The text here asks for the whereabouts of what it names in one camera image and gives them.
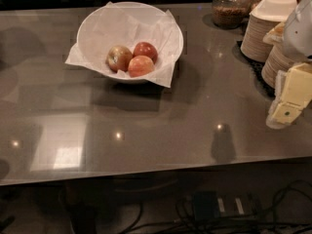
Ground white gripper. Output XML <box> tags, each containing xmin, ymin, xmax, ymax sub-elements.
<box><xmin>263</xmin><ymin>0</ymin><xmax>312</xmax><ymax>130</ymax></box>

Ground red apple back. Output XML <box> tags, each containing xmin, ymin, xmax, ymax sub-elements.
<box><xmin>133</xmin><ymin>42</ymin><xmax>158</xmax><ymax>62</ymax></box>

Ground red orange apple front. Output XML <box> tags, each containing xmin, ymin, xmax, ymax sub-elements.
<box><xmin>128</xmin><ymin>56</ymin><xmax>154</xmax><ymax>77</ymax></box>

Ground white bowl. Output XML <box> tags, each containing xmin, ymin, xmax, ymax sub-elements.
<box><xmin>76</xmin><ymin>1</ymin><xmax>184</xmax><ymax>85</ymax></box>

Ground greenish red apple left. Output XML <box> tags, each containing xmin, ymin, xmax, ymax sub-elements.
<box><xmin>105</xmin><ymin>45</ymin><xmax>133</xmax><ymax>72</ymax></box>

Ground right stack of paper bowls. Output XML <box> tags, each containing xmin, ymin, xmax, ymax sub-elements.
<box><xmin>261</xmin><ymin>43</ymin><xmax>294</xmax><ymax>88</ymax></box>

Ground black mat under bowls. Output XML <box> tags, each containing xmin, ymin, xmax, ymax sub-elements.
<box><xmin>236</xmin><ymin>41</ymin><xmax>275</xmax><ymax>99</ymax></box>

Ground glass jar with grains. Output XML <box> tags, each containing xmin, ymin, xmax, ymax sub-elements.
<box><xmin>212</xmin><ymin>0</ymin><xmax>251</xmax><ymax>29</ymax></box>

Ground black power adapter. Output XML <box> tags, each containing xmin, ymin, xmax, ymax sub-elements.
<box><xmin>191</xmin><ymin>191</ymin><xmax>262</xmax><ymax>221</ymax></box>

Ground white paper liner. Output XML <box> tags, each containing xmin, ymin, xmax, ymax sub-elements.
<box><xmin>64</xmin><ymin>1</ymin><xmax>184</xmax><ymax>89</ymax></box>

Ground black floor cables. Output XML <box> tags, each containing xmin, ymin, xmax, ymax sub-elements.
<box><xmin>118</xmin><ymin>178</ymin><xmax>312</xmax><ymax>234</ymax></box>

